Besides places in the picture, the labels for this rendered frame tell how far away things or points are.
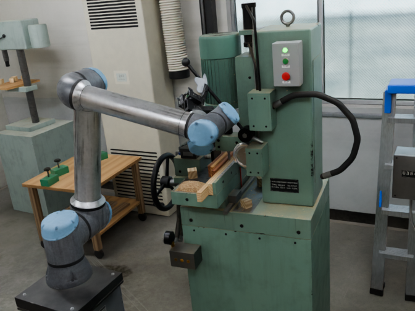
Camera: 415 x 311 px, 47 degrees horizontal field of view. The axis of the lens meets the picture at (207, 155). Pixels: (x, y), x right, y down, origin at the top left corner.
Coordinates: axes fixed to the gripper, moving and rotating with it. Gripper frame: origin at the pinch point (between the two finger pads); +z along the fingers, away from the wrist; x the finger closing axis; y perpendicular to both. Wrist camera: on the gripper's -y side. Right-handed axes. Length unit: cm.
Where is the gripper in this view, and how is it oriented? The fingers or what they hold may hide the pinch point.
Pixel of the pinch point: (194, 86)
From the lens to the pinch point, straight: 200.1
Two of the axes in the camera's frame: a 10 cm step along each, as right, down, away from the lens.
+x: -6.4, 5.6, 5.2
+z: -1.3, -7.5, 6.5
